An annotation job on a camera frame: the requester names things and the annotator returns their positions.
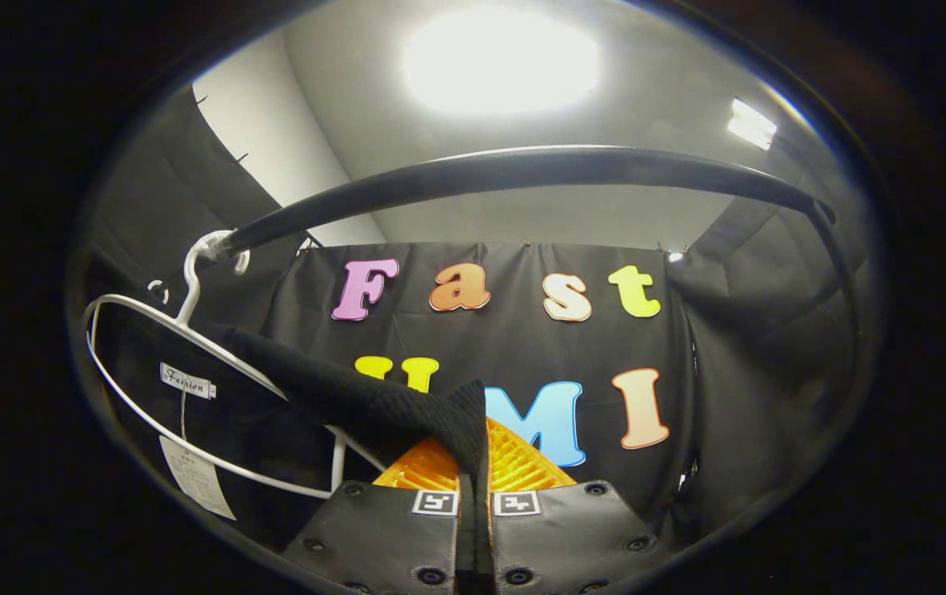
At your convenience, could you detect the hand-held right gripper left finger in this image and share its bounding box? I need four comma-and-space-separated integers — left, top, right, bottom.
283, 438, 462, 595

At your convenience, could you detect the black metal clothes rack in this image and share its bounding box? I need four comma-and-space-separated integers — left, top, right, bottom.
216, 145, 866, 414

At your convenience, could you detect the black jacket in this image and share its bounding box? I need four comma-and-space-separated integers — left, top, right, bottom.
91, 302, 497, 595

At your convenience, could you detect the white paper garment tag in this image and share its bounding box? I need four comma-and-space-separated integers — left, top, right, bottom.
159, 436, 239, 521

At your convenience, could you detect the black backdrop cloth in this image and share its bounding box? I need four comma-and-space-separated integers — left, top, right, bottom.
80, 87, 878, 546

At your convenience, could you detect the ceiling light panel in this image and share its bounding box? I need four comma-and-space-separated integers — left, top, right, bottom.
401, 7, 603, 117
726, 98, 779, 151

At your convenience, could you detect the white plastic hanger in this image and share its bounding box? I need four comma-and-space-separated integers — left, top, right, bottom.
83, 230, 387, 501

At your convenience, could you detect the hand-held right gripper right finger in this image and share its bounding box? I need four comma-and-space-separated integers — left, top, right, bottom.
485, 417, 673, 595

